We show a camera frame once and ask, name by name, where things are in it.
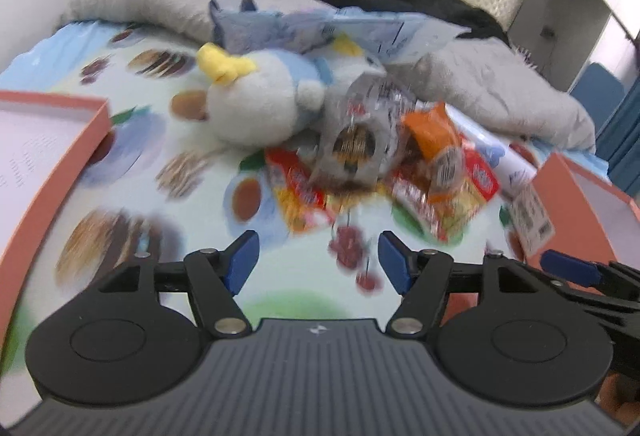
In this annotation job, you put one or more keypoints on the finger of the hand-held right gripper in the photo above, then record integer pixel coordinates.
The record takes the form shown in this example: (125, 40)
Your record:
(570, 266)
(605, 303)

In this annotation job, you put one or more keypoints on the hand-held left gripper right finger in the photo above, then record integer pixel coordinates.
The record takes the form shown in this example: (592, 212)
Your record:
(395, 266)

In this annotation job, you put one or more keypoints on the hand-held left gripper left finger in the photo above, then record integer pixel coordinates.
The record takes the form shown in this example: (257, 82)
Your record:
(242, 261)

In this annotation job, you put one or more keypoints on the deep pink cardboard box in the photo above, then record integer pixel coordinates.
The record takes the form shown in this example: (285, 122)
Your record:
(585, 201)

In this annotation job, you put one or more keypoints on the pile of snack packets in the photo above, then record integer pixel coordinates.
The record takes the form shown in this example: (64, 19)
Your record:
(380, 166)

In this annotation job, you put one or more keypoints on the shallow pink box lid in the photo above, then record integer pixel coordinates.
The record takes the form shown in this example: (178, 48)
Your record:
(35, 176)

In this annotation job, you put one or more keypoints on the white bottle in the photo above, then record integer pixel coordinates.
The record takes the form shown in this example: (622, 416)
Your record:
(505, 166)

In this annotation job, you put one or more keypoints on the blue curtain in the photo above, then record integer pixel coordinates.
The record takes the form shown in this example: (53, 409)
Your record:
(625, 151)

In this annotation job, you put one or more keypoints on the fruit printed bed sheet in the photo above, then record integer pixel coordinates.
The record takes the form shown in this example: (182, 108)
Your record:
(165, 131)

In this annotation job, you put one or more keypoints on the white and blue plush toy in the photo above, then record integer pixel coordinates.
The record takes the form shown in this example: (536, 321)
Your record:
(260, 106)

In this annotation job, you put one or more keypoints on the blue chair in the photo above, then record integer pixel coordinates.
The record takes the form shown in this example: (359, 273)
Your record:
(597, 88)

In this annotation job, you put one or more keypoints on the blue printed plastic bag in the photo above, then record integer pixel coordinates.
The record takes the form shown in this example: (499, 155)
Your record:
(310, 28)

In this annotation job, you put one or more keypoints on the black wall socket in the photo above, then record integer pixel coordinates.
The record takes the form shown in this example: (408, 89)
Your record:
(548, 31)

